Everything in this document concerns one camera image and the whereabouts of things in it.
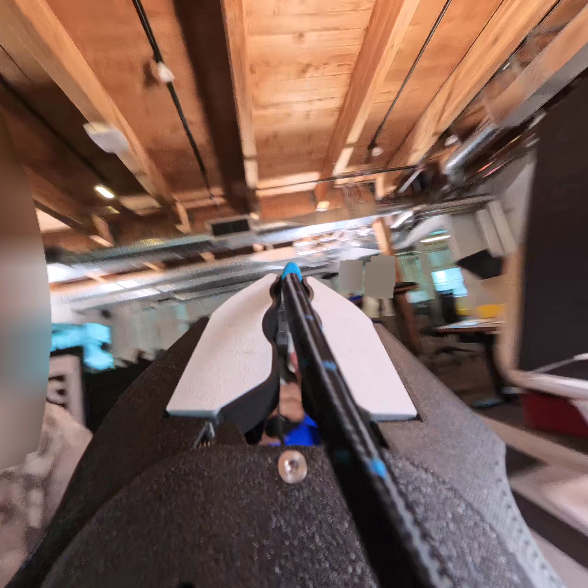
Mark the small yellow bin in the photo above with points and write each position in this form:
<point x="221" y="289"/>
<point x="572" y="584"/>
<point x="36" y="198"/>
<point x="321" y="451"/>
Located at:
<point x="491" y="311"/>

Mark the metal air vent grille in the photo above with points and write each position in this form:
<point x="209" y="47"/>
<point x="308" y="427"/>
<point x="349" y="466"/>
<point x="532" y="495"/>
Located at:
<point x="229" y="226"/>

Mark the wooden post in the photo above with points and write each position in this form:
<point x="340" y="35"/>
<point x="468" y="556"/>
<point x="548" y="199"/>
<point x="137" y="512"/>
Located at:
<point x="390" y="275"/>

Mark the wooden desk black legs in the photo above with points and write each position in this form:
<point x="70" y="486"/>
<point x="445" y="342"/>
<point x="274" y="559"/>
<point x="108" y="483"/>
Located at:
<point x="468" y="326"/>

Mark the red storage bin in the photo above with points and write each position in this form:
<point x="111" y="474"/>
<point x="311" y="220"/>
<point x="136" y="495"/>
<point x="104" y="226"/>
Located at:
<point x="556" y="413"/>

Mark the black framed tag sign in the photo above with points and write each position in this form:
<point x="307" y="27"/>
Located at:
<point x="66" y="390"/>

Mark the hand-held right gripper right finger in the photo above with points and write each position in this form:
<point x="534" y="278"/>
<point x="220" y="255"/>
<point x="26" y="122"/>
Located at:
<point x="363" y="358"/>

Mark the black panel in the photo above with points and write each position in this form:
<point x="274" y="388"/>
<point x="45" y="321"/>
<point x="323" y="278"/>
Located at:
<point x="115" y="395"/>

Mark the blue storage bin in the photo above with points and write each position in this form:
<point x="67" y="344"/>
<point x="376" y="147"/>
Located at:
<point x="301" y="434"/>

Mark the white ceiling access point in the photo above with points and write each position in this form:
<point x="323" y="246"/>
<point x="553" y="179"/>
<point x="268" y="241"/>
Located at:
<point x="105" y="138"/>

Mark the person's left hand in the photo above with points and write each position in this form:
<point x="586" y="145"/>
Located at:
<point x="291" y="399"/>

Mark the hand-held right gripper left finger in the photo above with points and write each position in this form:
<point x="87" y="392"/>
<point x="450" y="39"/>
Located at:
<point x="225" y="358"/>

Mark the large silver air duct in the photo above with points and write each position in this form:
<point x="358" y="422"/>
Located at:
<point x="138" y="248"/>

